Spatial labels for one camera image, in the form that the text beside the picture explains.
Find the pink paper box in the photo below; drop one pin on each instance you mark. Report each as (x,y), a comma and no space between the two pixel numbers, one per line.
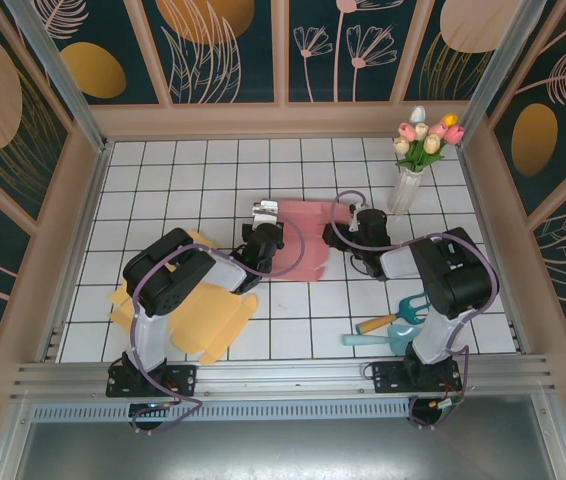
(303,250)

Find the yellow paper box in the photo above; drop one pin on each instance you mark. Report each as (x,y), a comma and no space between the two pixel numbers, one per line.
(213,325)

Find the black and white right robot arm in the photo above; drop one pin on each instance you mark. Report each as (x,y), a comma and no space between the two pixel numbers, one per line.
(458,280)

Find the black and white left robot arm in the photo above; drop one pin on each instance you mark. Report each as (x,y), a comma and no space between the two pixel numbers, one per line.
(168,272)

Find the white ribbed vase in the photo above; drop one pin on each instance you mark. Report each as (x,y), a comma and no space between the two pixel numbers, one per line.
(405,192)

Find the artificial tulip bouquet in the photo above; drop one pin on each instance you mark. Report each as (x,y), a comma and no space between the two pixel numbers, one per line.
(425,140)

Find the light blue toy shovel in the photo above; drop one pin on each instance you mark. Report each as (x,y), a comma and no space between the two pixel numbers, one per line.
(363,340)

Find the grey metal sheet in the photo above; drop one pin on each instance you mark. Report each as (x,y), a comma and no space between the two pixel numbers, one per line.
(283,450)

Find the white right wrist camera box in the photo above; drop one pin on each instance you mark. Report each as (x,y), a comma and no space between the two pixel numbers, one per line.
(360,212)

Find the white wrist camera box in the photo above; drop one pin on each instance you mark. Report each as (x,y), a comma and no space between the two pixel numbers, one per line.
(266,211)
(360,212)

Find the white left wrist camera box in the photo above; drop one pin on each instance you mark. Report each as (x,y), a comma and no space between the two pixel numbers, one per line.
(266,211)

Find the aluminium side rail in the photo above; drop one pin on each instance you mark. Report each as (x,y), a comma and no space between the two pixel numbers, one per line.
(485,225)
(83,240)

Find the aluminium mounting rail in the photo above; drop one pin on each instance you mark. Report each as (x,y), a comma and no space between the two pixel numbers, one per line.
(288,375)

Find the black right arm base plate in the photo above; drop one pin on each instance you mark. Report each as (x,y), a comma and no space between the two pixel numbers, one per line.
(388,377)

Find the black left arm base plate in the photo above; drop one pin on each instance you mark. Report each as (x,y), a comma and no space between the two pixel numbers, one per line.
(183,380)

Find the aluminium frame post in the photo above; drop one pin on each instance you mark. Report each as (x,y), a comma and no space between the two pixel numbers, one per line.
(63,75)
(500,65)

